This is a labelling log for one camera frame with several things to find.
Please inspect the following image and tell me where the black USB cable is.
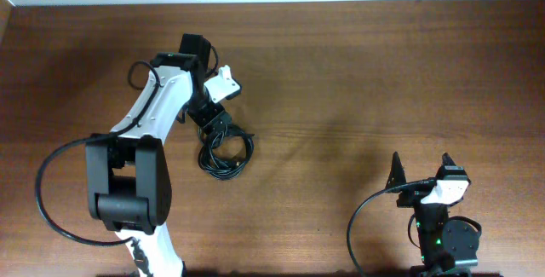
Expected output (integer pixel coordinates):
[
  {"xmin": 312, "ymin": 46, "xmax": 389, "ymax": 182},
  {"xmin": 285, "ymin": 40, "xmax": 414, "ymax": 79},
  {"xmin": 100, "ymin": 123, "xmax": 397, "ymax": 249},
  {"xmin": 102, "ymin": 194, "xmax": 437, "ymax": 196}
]
[{"xmin": 197, "ymin": 123, "xmax": 255, "ymax": 182}]

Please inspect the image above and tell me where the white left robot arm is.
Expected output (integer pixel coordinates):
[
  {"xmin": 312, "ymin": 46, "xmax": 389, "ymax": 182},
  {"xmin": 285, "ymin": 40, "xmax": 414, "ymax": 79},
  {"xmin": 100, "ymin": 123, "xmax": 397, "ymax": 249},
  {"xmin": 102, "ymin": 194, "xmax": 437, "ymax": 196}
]
[{"xmin": 85, "ymin": 34, "xmax": 240, "ymax": 276}]

